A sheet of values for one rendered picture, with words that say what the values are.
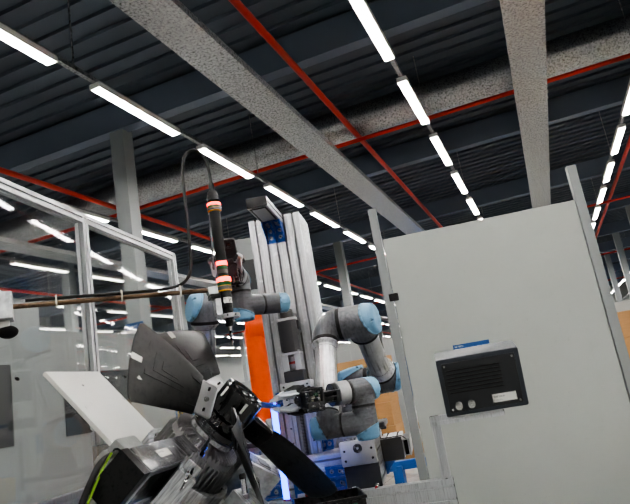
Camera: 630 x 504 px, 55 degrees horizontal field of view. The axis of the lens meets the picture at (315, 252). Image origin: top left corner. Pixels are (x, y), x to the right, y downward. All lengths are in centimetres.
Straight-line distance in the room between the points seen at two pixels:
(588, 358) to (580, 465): 56
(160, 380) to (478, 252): 239
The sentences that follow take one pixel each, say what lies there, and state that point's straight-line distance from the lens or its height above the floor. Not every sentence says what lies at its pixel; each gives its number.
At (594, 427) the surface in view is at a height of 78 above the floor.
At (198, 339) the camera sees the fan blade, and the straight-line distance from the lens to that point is 192.
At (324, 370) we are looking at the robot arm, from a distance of 209.
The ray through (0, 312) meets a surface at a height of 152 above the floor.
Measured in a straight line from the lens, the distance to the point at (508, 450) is 355.
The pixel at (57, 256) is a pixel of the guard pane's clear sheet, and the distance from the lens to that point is 245.
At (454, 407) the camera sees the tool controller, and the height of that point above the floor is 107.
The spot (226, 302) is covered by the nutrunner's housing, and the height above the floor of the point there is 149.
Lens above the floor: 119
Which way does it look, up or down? 13 degrees up
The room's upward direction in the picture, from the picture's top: 10 degrees counter-clockwise
